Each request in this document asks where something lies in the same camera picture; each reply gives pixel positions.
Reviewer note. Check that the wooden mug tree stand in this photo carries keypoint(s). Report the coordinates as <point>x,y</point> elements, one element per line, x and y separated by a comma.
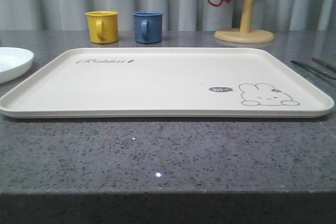
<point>245,34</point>

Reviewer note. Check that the beige rabbit serving tray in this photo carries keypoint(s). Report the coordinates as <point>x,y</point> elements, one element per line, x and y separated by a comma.
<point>130,82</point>

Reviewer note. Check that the silver chopstick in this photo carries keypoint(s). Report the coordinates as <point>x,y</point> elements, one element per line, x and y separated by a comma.
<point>325,64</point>

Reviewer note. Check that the grey curtain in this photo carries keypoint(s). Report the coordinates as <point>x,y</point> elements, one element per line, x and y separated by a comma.
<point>179,15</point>

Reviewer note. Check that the silver fork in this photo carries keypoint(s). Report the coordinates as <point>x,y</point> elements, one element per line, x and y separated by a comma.
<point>317,72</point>

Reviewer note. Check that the blue mug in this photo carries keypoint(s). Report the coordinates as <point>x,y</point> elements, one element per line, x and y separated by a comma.
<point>148,27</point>

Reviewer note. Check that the yellow mug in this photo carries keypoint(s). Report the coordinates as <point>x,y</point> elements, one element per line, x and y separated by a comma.
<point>103,26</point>

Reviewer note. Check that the white round plate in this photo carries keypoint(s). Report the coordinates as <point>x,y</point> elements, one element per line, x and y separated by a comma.
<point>14,62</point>

